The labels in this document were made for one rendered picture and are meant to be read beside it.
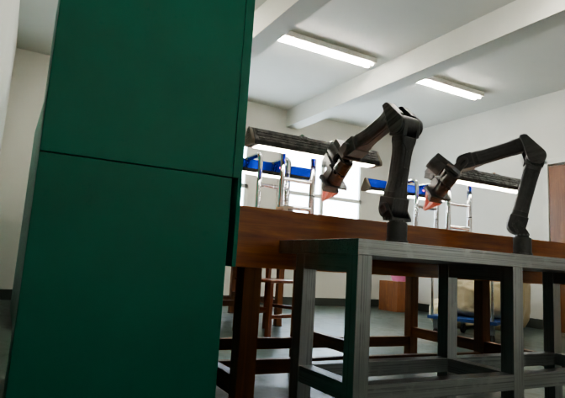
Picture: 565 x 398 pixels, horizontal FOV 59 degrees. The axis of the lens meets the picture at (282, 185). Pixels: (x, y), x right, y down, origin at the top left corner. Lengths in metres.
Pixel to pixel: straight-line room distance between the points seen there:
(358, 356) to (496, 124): 6.79
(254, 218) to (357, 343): 0.52
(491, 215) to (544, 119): 1.46
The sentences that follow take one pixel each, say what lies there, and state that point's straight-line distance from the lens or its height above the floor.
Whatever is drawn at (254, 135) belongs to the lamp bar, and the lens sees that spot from 1.93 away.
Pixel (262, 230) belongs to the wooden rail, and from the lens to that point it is 1.57.
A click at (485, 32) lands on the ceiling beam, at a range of 5.21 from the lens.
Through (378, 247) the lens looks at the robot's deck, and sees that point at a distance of 1.29.
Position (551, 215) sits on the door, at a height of 1.40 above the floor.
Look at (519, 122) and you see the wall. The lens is 7.65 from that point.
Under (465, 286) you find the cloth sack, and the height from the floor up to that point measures 0.50.
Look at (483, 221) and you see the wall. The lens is 7.75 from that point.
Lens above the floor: 0.59
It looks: 9 degrees up
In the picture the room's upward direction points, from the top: 4 degrees clockwise
